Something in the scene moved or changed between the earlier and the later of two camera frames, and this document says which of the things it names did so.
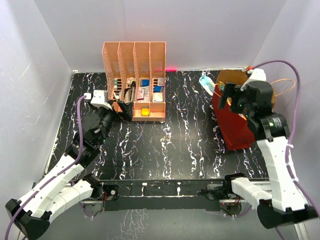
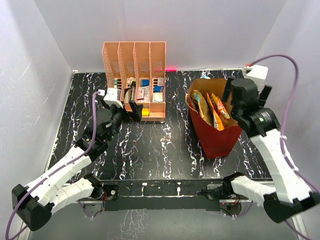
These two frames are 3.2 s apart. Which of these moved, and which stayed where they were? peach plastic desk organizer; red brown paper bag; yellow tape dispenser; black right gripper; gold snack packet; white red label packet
Moved: red brown paper bag; gold snack packet
Stayed: peach plastic desk organizer; white red label packet; yellow tape dispenser; black right gripper
